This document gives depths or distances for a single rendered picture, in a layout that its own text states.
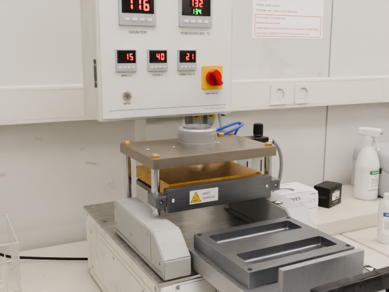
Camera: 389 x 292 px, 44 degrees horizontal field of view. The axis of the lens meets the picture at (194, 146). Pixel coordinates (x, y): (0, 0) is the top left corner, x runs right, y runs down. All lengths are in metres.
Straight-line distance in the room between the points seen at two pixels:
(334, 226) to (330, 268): 0.82
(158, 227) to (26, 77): 0.69
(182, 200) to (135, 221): 0.09
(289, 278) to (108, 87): 0.57
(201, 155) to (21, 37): 0.68
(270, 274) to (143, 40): 0.58
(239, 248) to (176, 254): 0.11
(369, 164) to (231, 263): 1.09
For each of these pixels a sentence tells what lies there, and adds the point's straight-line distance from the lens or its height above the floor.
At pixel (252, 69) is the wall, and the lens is 1.65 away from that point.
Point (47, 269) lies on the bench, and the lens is 1.33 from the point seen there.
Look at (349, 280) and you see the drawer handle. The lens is 0.66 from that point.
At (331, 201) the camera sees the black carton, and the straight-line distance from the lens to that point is 1.66.
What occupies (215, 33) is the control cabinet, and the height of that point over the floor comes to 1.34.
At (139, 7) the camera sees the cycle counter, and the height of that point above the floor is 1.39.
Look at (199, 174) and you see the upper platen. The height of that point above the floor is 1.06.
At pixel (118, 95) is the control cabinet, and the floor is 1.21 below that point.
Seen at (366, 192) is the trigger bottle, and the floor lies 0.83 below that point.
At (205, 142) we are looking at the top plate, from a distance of 0.95.
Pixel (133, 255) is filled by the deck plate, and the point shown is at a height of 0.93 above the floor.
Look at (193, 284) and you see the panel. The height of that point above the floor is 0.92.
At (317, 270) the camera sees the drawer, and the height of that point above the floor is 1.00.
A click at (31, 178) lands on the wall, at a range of 1.43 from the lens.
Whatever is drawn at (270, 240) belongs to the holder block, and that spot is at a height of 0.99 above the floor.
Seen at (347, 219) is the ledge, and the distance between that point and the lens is 1.57.
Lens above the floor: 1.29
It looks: 11 degrees down
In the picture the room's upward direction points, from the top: straight up
